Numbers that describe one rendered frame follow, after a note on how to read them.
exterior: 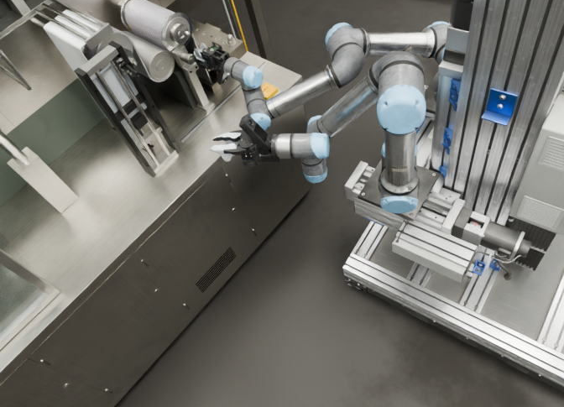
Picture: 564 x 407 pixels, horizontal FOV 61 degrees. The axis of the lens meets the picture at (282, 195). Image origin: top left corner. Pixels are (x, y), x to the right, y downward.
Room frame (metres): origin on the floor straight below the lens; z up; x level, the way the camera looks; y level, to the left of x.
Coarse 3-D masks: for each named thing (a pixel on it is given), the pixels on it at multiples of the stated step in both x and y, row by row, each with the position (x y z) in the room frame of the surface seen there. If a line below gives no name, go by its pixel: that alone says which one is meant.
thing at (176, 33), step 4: (176, 24) 1.64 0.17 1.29; (180, 24) 1.63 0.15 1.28; (184, 24) 1.64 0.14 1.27; (172, 28) 1.63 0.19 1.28; (176, 28) 1.62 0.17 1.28; (180, 28) 1.63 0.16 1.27; (184, 28) 1.64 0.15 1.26; (172, 32) 1.62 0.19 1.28; (176, 32) 1.62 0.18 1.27; (180, 32) 1.63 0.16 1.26; (184, 32) 1.64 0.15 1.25; (172, 36) 1.61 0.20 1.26; (176, 36) 1.61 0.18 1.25; (180, 36) 1.62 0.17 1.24; (184, 36) 1.63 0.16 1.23; (172, 40) 1.62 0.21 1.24; (176, 40) 1.61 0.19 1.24; (180, 40) 1.62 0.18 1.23; (184, 40) 1.63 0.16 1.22
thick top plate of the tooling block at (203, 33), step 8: (192, 24) 2.00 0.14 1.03; (200, 24) 1.98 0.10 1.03; (192, 32) 1.94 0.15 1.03; (200, 32) 1.92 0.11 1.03; (208, 32) 1.90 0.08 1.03; (216, 32) 1.89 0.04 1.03; (200, 40) 1.86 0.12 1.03; (208, 40) 1.84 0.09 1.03; (216, 40) 1.83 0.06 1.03; (224, 40) 1.81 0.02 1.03; (240, 40) 1.77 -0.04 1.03; (200, 48) 1.81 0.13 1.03; (224, 48) 1.76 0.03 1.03; (232, 48) 1.74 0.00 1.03; (240, 48) 1.74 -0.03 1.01; (232, 56) 1.72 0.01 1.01; (240, 56) 1.74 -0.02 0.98
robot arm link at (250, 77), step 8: (240, 64) 1.48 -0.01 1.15; (248, 64) 1.48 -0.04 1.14; (232, 72) 1.47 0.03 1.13; (240, 72) 1.44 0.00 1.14; (248, 72) 1.42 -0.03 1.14; (256, 72) 1.41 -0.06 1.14; (240, 80) 1.43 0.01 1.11; (248, 80) 1.40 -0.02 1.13; (256, 80) 1.40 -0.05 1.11; (248, 88) 1.42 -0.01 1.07
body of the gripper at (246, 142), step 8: (248, 136) 1.02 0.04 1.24; (240, 144) 0.99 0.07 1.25; (248, 144) 0.98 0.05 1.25; (256, 144) 0.98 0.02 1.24; (272, 144) 0.96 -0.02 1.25; (248, 152) 0.97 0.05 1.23; (256, 152) 0.97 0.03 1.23; (264, 152) 0.97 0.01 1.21; (272, 152) 0.94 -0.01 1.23; (248, 160) 0.97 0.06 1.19; (256, 160) 0.96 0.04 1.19; (264, 160) 0.97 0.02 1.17; (272, 160) 0.96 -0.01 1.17
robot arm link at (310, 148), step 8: (296, 136) 0.95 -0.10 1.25; (304, 136) 0.94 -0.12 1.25; (312, 136) 0.93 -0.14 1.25; (320, 136) 0.92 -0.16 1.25; (296, 144) 0.92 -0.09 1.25; (304, 144) 0.91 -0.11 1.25; (312, 144) 0.90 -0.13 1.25; (320, 144) 0.90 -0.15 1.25; (328, 144) 0.91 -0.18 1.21; (296, 152) 0.91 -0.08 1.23; (304, 152) 0.90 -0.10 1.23; (312, 152) 0.89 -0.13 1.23; (320, 152) 0.88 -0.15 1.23; (328, 152) 0.90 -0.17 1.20; (304, 160) 0.91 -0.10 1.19; (312, 160) 0.89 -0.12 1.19; (320, 160) 0.90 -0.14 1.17
